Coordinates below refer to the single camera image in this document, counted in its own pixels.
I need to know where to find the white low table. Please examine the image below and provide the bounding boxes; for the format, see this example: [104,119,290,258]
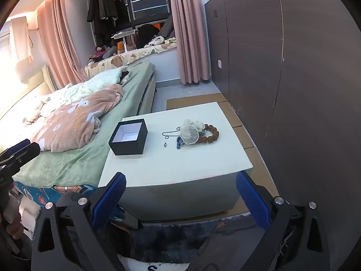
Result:
[97,102,261,221]

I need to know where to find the beige bed base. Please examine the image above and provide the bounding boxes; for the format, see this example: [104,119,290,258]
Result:
[139,73,157,114]

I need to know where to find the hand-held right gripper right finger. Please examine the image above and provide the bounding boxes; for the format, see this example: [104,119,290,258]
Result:
[236,171,330,271]

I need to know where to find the black square box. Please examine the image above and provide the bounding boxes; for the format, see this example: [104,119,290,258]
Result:
[109,118,148,156]

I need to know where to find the beige padded headboard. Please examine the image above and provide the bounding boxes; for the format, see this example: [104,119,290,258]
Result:
[0,64,57,125]

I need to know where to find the pink floral blanket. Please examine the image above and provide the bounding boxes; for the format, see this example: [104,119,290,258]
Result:
[28,84,125,151]

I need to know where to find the dark blue shaggy rug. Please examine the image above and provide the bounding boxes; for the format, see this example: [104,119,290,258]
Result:
[113,212,282,262]

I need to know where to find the dark brown wardrobe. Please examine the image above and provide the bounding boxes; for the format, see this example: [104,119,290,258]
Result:
[204,0,361,232]

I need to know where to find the pile of plush toys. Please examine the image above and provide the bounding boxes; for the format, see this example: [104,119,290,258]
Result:
[87,44,118,63]

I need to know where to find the floral window seat cushion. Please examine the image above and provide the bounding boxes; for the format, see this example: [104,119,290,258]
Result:
[84,44,179,77]

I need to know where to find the white drying rack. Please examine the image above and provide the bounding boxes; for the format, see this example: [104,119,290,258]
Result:
[112,28,139,54]

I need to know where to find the blue patterned mattress cover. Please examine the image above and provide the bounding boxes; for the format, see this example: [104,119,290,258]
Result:
[11,180,100,208]

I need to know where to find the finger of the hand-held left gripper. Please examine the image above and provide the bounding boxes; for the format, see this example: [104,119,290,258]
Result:
[4,143,41,173]
[0,139,31,160]

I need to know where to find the person's left hand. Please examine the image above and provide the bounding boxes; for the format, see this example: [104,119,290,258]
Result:
[0,196,25,239]

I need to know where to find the white organza scrunchie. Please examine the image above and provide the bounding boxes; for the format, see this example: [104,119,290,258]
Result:
[180,119,204,145]

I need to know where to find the flat cardboard sheets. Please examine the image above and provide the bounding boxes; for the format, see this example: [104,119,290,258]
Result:
[166,93,280,212]

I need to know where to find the pale green floral quilt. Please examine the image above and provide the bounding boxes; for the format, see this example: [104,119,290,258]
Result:
[24,68,132,126]

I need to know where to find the brown wooden bead bracelet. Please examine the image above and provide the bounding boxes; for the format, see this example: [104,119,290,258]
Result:
[196,124,220,144]

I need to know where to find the hanging white garment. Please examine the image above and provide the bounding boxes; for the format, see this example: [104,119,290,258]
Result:
[8,15,34,64]

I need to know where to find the silver chain necklace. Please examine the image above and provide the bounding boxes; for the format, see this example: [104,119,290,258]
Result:
[162,128,181,139]

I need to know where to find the hanging dark clothes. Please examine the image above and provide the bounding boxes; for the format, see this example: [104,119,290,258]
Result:
[86,0,127,46]

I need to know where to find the pink curtain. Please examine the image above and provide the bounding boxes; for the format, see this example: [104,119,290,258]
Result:
[37,0,88,84]
[167,0,211,85]

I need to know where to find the black bag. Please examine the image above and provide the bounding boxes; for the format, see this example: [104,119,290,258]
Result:
[137,24,162,48]

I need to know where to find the green bedsheet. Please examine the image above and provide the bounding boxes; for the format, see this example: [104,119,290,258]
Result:
[13,62,156,188]

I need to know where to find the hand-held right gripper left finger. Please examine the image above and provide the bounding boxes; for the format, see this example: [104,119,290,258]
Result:
[31,172,143,271]

